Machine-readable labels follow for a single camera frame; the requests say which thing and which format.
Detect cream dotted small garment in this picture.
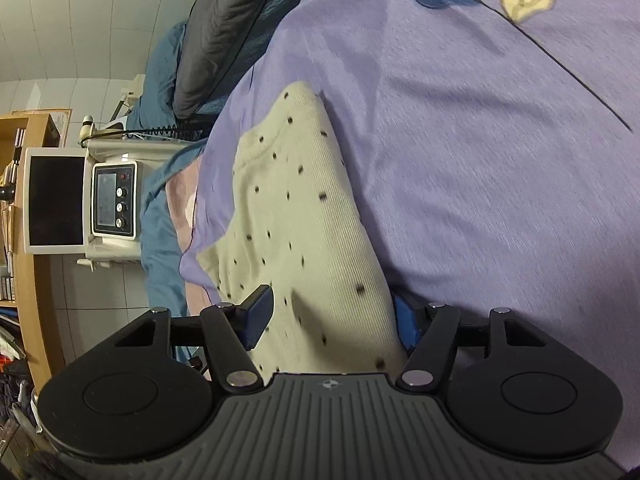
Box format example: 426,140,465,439
197,80,408,376

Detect white probe handle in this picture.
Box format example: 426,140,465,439
79,115,131,148

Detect white framed monitor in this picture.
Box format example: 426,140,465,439
22,147,93,256

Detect white bracket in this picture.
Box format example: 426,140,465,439
119,74,147,107

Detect wooden shelf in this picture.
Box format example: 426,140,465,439
0,112,68,391

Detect dark grey pillow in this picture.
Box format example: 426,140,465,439
172,0,291,118

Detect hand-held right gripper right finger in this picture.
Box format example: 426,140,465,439
392,296,548,393

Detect pile of dark clutter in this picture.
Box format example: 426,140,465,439
0,310,46,461

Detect blue quilt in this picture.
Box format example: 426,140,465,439
127,0,326,326

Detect white machine with knobs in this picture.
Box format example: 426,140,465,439
77,137,201,271

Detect purple floral blanket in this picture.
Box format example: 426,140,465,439
167,0,640,471

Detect black coiled cable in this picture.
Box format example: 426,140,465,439
125,115,216,140

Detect row of shelved books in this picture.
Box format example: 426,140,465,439
0,127,26,306

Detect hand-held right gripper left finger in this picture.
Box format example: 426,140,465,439
115,284,275,395

